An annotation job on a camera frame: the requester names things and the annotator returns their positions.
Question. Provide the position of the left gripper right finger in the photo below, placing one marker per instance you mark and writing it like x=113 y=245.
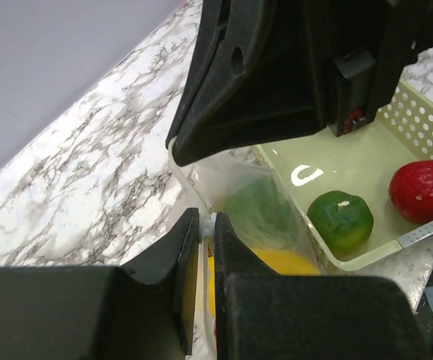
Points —
x=261 y=314

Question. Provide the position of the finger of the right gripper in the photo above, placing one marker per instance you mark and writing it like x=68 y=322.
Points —
x=230 y=42

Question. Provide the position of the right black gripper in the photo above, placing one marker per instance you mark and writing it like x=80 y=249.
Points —
x=326 y=64

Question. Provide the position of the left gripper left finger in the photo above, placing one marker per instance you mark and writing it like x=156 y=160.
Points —
x=143 y=309

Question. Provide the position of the yellow lemon toy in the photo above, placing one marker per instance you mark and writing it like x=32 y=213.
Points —
x=284 y=262

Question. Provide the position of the clear zip top bag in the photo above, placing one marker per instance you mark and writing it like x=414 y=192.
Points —
x=260 y=211

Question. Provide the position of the yellow green mango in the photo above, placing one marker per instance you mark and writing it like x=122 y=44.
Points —
x=344 y=221

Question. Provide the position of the pale green plastic basket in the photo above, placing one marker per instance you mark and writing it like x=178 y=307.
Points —
x=361 y=163

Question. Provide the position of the red apple toy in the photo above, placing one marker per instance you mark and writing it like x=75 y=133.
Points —
x=411 y=191

